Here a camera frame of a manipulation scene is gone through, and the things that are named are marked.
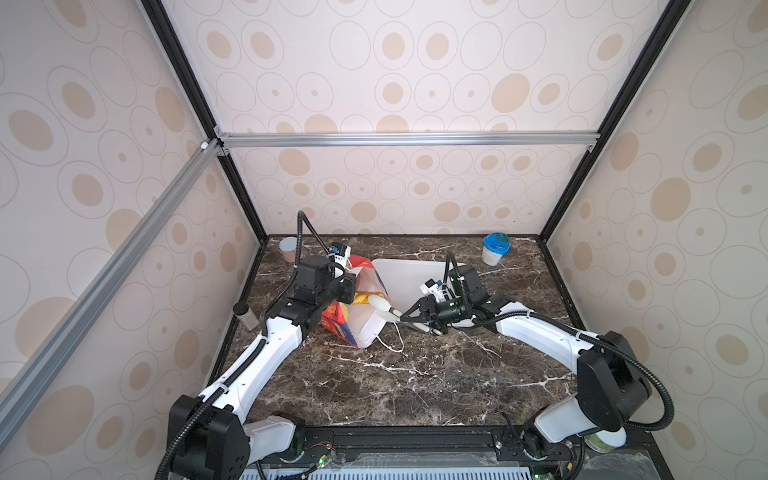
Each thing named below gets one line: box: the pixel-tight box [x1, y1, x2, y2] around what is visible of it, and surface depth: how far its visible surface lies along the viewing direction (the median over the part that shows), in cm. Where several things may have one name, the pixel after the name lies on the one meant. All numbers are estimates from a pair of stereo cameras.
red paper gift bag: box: [320, 255, 388, 349], surface depth 88 cm
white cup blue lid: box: [482, 232, 511, 267], surface depth 108 cm
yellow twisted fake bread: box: [352, 292, 372, 305], surface depth 91 cm
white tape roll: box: [584, 426, 627, 453], surface depth 72 cm
